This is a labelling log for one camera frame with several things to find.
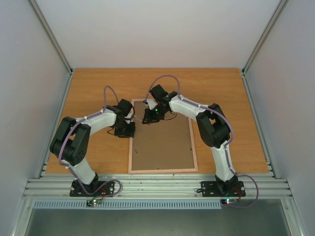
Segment pink photo frame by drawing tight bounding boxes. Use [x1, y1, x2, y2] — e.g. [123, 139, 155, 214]
[128, 98, 198, 174]

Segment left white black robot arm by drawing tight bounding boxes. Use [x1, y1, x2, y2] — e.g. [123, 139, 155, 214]
[50, 99, 135, 196]

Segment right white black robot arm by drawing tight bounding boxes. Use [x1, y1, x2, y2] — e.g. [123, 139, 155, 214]
[142, 85, 238, 196]

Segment left small circuit board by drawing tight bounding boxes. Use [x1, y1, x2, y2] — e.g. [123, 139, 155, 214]
[86, 199, 102, 207]

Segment small circuit board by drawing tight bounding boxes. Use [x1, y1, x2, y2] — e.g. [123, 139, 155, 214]
[221, 198, 238, 205]
[86, 199, 102, 207]

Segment right small circuit board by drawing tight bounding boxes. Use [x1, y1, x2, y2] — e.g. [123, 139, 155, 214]
[221, 198, 238, 205]

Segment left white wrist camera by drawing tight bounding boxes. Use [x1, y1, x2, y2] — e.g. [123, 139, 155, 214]
[125, 112, 134, 121]

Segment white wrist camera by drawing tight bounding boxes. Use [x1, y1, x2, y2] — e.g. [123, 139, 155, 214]
[143, 99, 157, 110]
[125, 112, 134, 121]

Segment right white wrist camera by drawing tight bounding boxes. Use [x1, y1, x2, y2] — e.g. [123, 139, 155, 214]
[143, 99, 157, 110]

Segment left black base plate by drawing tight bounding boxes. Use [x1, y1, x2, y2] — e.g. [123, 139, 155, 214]
[69, 180, 115, 197]

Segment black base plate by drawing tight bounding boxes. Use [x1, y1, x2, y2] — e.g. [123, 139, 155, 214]
[69, 180, 115, 197]
[196, 181, 246, 197]

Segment grey slotted cable duct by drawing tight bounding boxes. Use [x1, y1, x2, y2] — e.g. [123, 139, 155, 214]
[33, 199, 221, 210]

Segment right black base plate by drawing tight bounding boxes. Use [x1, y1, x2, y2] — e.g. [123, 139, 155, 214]
[196, 181, 246, 197]

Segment aluminium rail base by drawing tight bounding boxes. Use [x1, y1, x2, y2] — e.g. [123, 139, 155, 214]
[23, 174, 293, 200]

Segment left aluminium corner post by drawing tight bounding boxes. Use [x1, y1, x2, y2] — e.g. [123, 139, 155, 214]
[28, 0, 74, 74]

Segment aluminium corner post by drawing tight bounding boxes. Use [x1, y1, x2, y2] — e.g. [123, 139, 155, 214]
[241, 0, 288, 74]
[28, 0, 74, 74]

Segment right aluminium corner post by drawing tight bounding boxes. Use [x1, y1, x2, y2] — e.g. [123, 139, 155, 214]
[241, 0, 288, 74]

